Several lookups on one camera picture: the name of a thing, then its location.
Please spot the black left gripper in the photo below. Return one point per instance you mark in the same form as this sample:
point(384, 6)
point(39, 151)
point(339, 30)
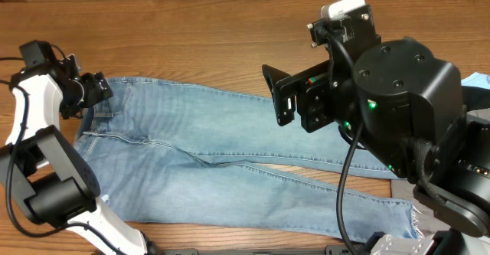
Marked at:
point(98, 90)

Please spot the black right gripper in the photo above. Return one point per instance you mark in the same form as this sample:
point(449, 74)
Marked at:
point(322, 89)

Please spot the light blue denim jeans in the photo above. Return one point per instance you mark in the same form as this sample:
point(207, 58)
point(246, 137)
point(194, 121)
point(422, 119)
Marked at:
point(172, 152)

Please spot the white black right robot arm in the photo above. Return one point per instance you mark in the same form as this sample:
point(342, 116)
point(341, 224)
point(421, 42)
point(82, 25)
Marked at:
point(407, 108)

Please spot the black garment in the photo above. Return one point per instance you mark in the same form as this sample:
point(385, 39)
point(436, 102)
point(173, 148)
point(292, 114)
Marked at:
point(476, 98)

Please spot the light blue shirt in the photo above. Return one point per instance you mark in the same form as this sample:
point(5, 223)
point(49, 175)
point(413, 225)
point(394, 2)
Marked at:
point(477, 80)

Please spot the grey folded garment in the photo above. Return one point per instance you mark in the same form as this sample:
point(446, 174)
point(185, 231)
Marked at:
point(421, 217)

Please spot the black rail at table edge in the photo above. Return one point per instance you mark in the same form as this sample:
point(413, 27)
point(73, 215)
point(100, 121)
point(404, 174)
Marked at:
point(338, 249)

